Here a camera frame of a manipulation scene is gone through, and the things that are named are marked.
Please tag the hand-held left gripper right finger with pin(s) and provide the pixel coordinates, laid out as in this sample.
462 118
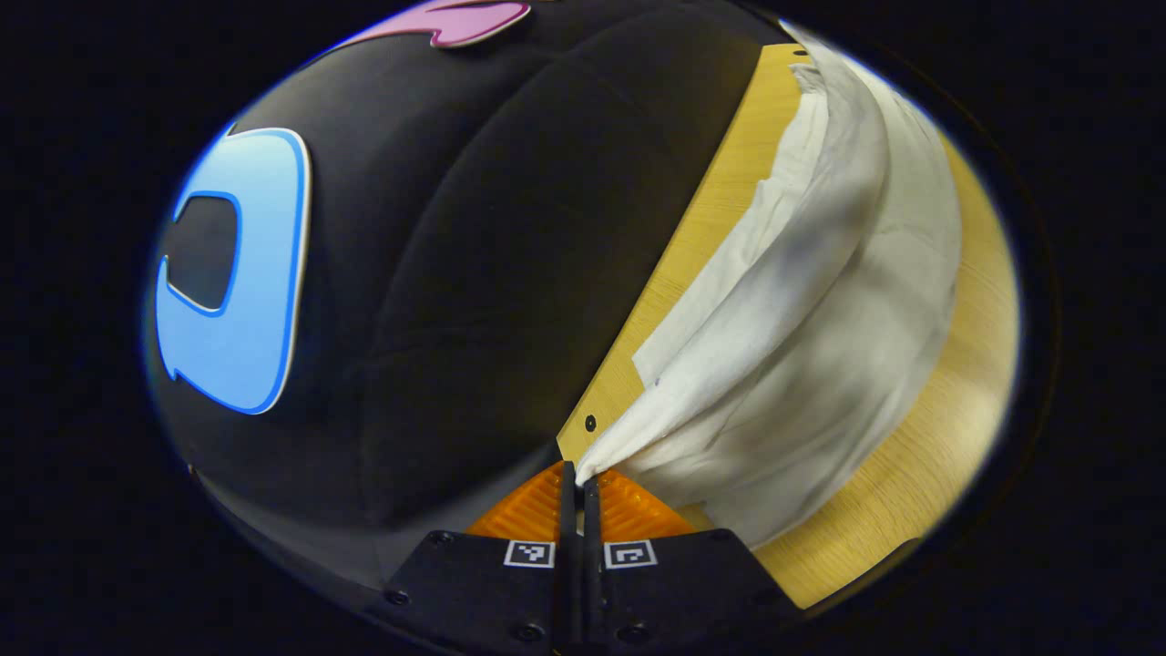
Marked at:
592 556

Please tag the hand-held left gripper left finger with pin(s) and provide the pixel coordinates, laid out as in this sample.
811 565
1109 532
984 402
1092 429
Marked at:
568 547

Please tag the white jeans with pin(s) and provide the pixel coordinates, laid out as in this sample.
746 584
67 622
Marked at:
802 346

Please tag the black backdrop cloth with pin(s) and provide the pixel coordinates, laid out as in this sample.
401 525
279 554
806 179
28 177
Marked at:
474 273

